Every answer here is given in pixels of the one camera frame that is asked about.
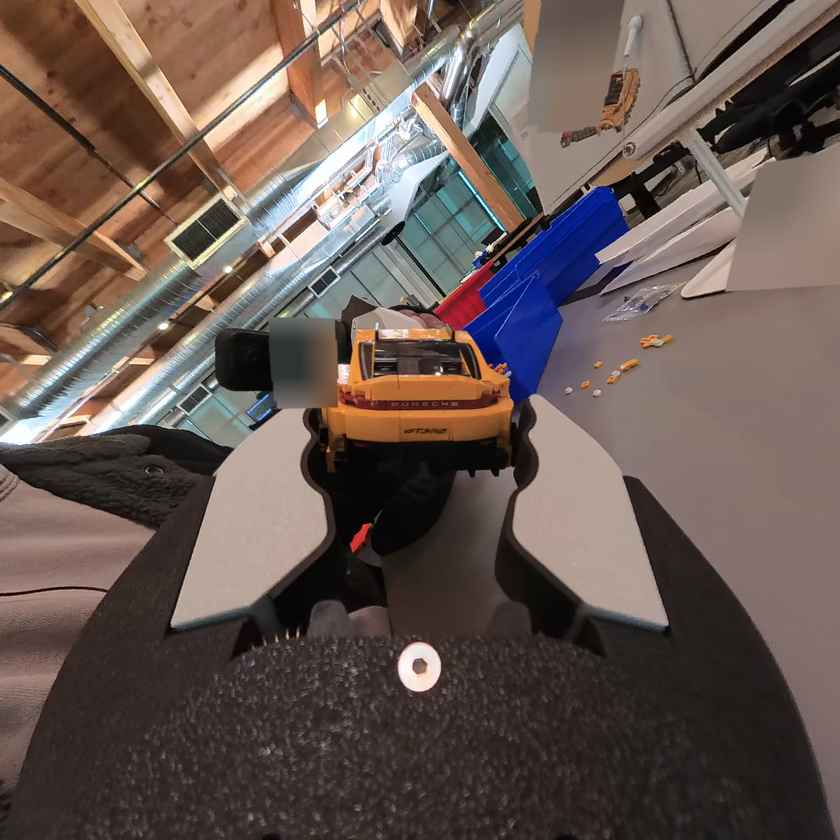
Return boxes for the lego instruction booklet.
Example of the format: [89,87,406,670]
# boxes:
[525,0,840,206]

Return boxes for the glass window wall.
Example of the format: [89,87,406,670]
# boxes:
[394,118,529,311]

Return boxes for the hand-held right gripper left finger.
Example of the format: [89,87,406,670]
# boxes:
[169,408,345,631]

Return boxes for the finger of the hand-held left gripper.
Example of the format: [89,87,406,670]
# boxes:
[350,305,422,345]

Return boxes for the clear bag of dark pieces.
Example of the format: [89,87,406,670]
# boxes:
[602,283,688,324]

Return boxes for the long blue plastic bin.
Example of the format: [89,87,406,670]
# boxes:
[479,187,631,309]

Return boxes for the wooden pillar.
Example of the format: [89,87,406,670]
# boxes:
[412,84,527,232]

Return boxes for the silver ventilation duct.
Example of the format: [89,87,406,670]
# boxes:
[0,26,483,444]

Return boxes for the orange black lego car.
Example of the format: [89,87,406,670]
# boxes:
[318,328,516,476]

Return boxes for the beige hooded sweatshirt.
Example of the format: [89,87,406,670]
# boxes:
[0,459,160,788]

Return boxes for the scattered orange white lego pieces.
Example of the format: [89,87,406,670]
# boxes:
[563,333,675,399]

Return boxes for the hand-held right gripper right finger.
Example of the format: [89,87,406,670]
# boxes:
[494,392,670,633]

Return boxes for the red plastic bin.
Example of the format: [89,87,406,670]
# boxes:
[433,262,496,324]

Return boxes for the white book stand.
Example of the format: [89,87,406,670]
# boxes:
[525,0,840,301]

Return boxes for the black swivel office chair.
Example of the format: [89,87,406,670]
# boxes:
[696,85,840,156]

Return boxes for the person's left hand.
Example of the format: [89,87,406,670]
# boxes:
[394,303,455,333]

